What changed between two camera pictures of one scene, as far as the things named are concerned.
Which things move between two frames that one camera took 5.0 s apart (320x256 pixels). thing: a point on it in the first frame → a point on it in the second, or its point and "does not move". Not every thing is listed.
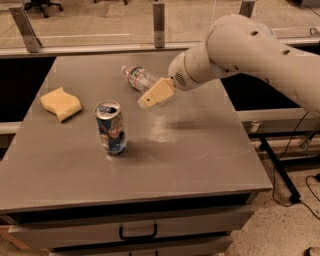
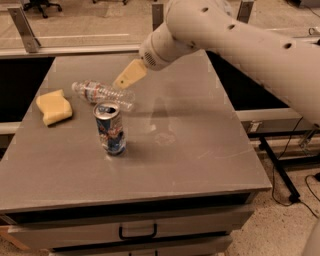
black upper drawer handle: (148, 237) does not move
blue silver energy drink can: (111, 126) does not move
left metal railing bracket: (32, 42) does not move
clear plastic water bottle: (138, 77) → (95, 92)
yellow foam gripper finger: (163, 90) → (134, 73)
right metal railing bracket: (246, 8) does not move
